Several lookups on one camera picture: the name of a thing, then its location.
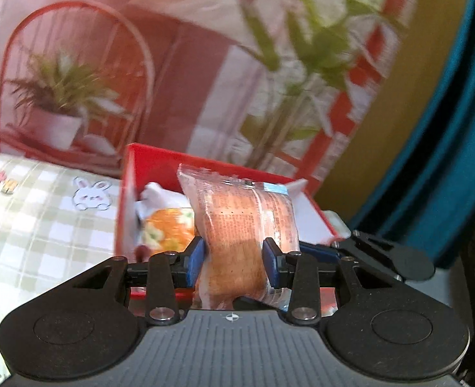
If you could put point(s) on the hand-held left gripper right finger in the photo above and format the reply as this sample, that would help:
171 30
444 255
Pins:
270 264

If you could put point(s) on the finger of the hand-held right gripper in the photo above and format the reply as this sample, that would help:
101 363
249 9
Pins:
320 250

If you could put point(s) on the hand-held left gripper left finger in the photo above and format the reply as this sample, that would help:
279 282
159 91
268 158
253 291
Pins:
195 264

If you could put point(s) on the orange snack packet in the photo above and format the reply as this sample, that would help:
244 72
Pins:
164 225

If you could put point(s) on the orange bread packet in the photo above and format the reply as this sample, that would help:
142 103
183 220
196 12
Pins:
237 225

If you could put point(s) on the red cardboard box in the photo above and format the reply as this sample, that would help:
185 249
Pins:
156 165

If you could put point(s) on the teal curtain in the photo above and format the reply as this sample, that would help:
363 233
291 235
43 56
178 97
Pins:
443 149

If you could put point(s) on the green checked blanket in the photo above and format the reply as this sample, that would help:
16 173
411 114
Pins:
40 229

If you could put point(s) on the printed backdrop poster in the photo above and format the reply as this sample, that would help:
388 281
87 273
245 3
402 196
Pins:
181 68

